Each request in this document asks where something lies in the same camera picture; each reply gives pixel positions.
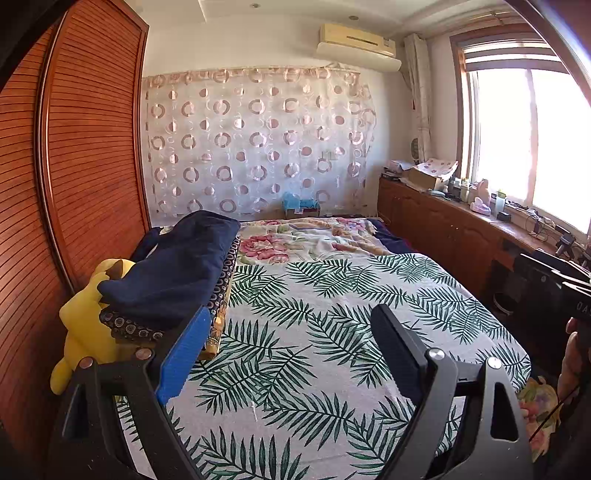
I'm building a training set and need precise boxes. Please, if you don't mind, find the sheer circle-patterned curtain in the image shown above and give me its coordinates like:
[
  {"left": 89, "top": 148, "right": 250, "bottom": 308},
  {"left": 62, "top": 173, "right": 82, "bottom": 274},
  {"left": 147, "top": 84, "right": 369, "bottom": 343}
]
[{"left": 141, "top": 65, "right": 376, "bottom": 227}]

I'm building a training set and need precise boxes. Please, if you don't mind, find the navy bed sheet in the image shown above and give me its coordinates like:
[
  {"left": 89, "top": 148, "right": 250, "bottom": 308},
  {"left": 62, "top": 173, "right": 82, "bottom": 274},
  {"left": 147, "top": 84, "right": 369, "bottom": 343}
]
[{"left": 131, "top": 219, "right": 419, "bottom": 261}]

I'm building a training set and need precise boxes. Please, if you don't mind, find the person's right hand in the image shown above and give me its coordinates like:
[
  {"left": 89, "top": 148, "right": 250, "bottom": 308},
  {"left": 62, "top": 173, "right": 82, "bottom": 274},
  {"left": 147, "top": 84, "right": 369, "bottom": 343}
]
[{"left": 557, "top": 318, "right": 591, "bottom": 407}]

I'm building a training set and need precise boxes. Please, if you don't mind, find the bundled pale window curtain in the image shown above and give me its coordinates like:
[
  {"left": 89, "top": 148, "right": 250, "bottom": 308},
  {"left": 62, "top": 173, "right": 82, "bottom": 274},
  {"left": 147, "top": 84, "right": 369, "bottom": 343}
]
[{"left": 403, "top": 33, "right": 432, "bottom": 164}]

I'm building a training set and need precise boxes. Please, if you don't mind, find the blue box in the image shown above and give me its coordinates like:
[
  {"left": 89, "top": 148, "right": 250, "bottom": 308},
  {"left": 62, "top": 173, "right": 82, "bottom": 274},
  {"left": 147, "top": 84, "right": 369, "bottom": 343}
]
[{"left": 283, "top": 191, "right": 321, "bottom": 219}]

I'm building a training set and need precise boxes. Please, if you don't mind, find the patterned wrapping paper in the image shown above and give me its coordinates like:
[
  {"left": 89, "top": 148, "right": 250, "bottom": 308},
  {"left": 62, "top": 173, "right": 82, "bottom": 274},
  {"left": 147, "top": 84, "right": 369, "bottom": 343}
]
[{"left": 418, "top": 158, "right": 459, "bottom": 183}]

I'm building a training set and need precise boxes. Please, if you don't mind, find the wooden side cabinet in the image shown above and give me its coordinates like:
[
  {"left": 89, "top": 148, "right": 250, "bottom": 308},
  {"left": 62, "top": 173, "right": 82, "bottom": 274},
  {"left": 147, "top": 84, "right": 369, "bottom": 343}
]
[{"left": 376, "top": 178, "right": 591, "bottom": 301}]

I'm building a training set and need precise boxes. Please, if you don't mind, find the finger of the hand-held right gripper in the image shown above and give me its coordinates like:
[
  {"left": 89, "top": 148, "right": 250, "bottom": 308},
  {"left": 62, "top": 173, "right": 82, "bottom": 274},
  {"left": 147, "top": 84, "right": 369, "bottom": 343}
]
[
  {"left": 521, "top": 252, "right": 591, "bottom": 283},
  {"left": 513, "top": 258, "right": 565, "bottom": 319}
]

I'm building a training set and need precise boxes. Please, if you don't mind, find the wall air conditioner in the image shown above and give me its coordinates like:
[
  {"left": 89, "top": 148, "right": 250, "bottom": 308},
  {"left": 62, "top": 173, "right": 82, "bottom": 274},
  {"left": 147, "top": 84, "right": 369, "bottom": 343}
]
[{"left": 315, "top": 23, "right": 402, "bottom": 72}]

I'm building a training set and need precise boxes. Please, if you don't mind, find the cardboard box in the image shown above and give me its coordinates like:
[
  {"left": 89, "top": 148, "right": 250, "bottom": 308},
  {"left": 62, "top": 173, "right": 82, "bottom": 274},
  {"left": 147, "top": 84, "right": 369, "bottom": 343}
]
[{"left": 406, "top": 167, "right": 444, "bottom": 191}]

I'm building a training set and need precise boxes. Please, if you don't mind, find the pink figurine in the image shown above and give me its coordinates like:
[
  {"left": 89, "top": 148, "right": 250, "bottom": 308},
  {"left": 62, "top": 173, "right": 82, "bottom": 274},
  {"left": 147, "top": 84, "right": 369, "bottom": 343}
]
[{"left": 471, "top": 179, "right": 492, "bottom": 215}]

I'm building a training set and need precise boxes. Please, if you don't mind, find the wooden framed window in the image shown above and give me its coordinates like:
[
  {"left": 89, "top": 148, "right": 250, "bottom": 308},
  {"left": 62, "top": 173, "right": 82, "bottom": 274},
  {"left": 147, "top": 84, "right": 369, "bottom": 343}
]
[{"left": 450, "top": 18, "right": 591, "bottom": 236}]

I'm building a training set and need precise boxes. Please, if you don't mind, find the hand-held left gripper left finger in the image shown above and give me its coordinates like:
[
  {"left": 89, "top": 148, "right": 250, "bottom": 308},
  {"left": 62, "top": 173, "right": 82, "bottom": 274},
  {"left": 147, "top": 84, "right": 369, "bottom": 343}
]
[{"left": 46, "top": 305, "right": 213, "bottom": 480}]

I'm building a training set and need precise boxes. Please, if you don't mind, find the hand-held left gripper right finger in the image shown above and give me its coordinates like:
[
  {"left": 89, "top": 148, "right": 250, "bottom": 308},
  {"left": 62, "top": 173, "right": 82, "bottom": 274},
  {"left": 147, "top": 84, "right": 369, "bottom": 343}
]
[{"left": 370, "top": 303, "right": 534, "bottom": 480}]

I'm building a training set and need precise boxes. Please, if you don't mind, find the wooden louvered wardrobe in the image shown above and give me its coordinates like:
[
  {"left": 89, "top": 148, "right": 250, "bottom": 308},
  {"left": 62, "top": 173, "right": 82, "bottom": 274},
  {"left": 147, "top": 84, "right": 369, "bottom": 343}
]
[{"left": 0, "top": 0, "right": 151, "bottom": 462}]

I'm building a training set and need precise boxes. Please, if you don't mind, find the navy printed T-shirt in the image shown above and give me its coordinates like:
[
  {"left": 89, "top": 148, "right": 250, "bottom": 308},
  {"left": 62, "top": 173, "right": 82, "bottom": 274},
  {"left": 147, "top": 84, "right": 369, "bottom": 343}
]
[{"left": 97, "top": 210, "right": 241, "bottom": 330}]

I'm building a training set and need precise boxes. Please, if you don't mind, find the yellow plush toy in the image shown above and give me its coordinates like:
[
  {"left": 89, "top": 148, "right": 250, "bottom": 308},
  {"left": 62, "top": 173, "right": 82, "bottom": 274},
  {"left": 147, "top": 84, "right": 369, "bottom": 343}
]
[{"left": 50, "top": 258, "right": 137, "bottom": 395}]

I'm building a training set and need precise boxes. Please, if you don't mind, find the dark circle-patterned pillow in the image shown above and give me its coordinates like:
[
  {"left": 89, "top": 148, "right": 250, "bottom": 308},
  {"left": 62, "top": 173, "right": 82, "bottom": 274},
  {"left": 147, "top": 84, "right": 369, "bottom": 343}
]
[{"left": 99, "top": 222, "right": 241, "bottom": 363}]

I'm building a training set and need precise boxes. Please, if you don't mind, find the leaf print bed sheet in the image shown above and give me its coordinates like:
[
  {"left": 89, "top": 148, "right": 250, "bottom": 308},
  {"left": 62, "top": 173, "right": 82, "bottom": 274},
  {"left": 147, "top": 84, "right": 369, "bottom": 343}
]
[{"left": 115, "top": 254, "right": 532, "bottom": 480}]

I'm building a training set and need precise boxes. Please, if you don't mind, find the black cable bundle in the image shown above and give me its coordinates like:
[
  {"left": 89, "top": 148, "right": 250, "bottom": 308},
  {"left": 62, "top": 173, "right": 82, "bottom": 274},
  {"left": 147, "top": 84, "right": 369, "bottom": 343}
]
[{"left": 524, "top": 210, "right": 555, "bottom": 238}]

